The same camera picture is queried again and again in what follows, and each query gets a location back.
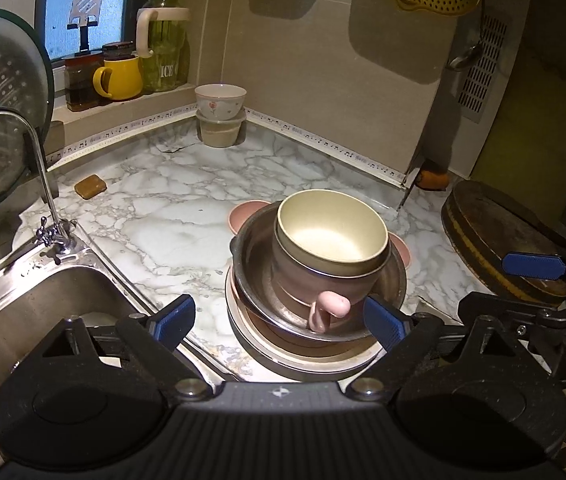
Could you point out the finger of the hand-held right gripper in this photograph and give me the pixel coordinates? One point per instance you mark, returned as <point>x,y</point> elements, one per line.
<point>533,266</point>
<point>498,310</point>

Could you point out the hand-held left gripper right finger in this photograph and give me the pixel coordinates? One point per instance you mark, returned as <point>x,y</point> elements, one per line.
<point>385,323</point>

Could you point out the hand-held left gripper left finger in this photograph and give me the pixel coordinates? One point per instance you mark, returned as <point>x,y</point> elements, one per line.
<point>175,321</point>

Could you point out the deep white floral plate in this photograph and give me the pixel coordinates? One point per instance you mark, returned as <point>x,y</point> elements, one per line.
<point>263,347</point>

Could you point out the stainless steel bowl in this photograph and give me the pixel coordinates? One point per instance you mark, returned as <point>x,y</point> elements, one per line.
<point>258,280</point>

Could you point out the cream bowl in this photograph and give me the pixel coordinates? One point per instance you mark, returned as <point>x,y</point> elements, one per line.
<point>333,232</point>

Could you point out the pink bear-shaped plate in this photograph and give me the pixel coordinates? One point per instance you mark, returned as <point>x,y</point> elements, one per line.
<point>243,217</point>

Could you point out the round wooden chopping board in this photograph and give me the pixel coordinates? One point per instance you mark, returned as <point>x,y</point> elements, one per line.
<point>503,230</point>

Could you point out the orange scrubber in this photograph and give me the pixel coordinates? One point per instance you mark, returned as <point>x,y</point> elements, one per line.
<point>434,180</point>

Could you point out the stainless steel sink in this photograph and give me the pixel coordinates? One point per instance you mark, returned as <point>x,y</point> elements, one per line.
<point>38,300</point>

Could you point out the brown soap bar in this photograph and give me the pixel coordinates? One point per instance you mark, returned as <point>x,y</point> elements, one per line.
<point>90,186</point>

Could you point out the curved steel faucet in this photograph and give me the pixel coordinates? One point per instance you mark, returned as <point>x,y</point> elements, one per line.
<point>43,180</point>

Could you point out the clear plastic container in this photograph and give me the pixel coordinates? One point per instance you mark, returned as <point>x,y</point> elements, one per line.
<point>220,132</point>

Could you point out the patterned white edge strip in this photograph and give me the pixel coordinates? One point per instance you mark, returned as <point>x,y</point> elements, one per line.
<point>313,137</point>

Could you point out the white vent grille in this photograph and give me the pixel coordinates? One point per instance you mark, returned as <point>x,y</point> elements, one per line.
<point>483,65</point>

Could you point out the hanging steel ladle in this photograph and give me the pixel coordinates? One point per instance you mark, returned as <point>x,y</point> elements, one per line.
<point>463,57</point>

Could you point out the white floral ceramic bowl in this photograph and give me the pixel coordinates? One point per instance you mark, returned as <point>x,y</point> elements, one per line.
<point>220,102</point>

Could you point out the yellow mug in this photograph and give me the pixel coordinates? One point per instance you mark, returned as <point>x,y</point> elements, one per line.
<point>123,77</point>

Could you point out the dark glass jar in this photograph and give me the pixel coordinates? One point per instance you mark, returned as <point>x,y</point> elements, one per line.
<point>80,85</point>

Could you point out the jar with dark lid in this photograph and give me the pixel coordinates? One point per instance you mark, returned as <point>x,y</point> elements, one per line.
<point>118,51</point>

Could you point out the glass pot lid green rim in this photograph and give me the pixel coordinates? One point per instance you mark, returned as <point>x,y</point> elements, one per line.
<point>45,75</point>

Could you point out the phone stand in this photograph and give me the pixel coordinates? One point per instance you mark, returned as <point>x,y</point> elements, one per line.
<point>84,15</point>

